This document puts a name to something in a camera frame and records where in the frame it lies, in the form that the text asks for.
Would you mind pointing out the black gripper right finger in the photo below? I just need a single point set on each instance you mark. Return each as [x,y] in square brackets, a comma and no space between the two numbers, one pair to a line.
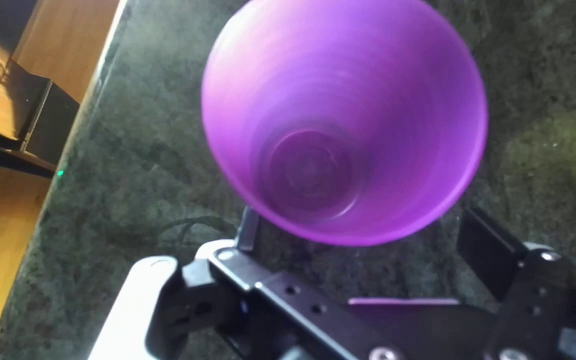
[495,252]

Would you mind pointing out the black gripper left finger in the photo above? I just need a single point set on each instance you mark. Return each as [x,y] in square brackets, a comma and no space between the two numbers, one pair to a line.
[243,243]

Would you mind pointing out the purple plastic cup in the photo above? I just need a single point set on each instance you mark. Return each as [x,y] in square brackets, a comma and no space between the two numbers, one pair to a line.
[349,123]

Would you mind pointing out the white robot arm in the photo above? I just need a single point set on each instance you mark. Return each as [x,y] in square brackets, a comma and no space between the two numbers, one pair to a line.
[269,315]

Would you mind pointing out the wooden cabinet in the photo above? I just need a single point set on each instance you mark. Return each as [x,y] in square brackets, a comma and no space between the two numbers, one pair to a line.
[48,51]

